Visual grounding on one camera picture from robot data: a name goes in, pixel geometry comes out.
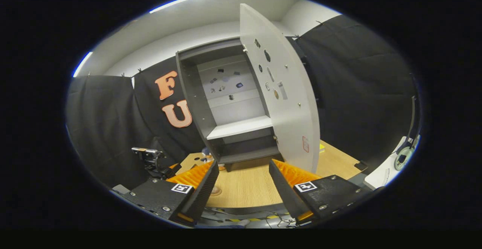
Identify black backdrop cloth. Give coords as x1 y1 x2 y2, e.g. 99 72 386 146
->
66 14 418 189

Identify round grey object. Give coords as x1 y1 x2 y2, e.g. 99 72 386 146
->
394 145 415 171

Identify black floor cables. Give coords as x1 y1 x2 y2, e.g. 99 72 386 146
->
260 211 298 228

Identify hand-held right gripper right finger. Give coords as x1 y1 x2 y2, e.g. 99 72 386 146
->
269 159 371 225

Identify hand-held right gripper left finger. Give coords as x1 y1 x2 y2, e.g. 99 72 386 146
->
120 160 220 227

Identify grey cabinet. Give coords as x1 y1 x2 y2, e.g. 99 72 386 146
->
175 38 287 171

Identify dark curved frame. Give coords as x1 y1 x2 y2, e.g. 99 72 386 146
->
409 74 421 148

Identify white side table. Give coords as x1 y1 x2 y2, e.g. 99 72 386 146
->
363 135 420 189

